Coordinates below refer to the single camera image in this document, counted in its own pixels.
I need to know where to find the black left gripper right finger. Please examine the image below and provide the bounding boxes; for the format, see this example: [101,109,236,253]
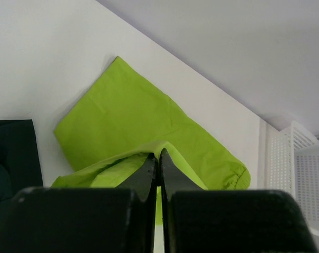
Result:
[159,150,318,252]

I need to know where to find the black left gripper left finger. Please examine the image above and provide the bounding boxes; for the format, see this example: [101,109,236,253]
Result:
[0,154,158,252]

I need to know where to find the lime green shorts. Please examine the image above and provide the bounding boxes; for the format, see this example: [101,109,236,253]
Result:
[50,55,252,227]

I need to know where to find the dark navy shorts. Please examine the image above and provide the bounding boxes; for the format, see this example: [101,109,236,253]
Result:
[0,120,43,203]

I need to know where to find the white plastic basket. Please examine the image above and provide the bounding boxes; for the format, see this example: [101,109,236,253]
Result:
[265,121,319,236]

